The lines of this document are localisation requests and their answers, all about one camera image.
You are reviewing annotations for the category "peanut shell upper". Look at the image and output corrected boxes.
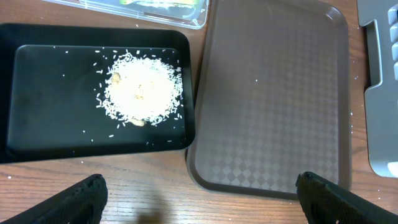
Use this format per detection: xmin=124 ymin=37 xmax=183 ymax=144
xmin=111 ymin=72 xmax=122 ymax=85

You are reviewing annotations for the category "clear plastic bin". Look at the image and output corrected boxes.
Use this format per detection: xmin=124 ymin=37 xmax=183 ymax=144
xmin=46 ymin=0 xmax=210 ymax=30

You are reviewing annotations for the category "grey dishwasher rack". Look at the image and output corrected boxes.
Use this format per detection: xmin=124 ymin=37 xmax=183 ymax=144
xmin=357 ymin=0 xmax=397 ymax=179

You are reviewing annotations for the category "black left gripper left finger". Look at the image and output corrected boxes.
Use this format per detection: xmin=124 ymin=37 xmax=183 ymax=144
xmin=2 ymin=174 xmax=108 ymax=224

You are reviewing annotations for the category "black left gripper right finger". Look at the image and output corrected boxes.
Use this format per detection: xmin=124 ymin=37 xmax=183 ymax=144
xmin=295 ymin=172 xmax=397 ymax=224

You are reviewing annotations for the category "pile of white rice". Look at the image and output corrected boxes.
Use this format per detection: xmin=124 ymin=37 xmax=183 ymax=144
xmin=95 ymin=50 xmax=184 ymax=127

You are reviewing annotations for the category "peanut shell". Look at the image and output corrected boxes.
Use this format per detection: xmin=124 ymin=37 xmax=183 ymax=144
xmin=129 ymin=118 xmax=146 ymax=127
xmin=111 ymin=72 xmax=122 ymax=85

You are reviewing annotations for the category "black waste tray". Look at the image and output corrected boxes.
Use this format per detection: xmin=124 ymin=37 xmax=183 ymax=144
xmin=1 ymin=24 xmax=195 ymax=164

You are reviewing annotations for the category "peanut shell lower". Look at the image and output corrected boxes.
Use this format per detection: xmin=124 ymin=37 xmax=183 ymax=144
xmin=129 ymin=118 xmax=146 ymax=127

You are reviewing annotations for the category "dark brown serving tray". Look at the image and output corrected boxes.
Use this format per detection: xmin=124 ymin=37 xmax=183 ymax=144
xmin=187 ymin=0 xmax=351 ymax=200

